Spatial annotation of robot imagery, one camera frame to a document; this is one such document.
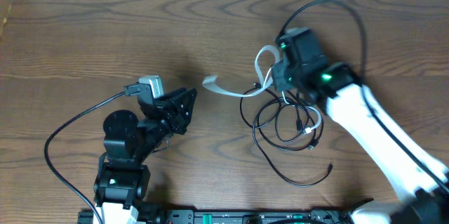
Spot white usb cable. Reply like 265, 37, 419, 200
201, 44, 323, 135

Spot black usb cable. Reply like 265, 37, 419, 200
239, 82, 333, 187

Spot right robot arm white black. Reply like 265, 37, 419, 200
272, 27, 448, 223

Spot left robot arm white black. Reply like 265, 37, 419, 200
94, 84, 197, 223

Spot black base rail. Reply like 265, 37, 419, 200
77, 208, 351, 224

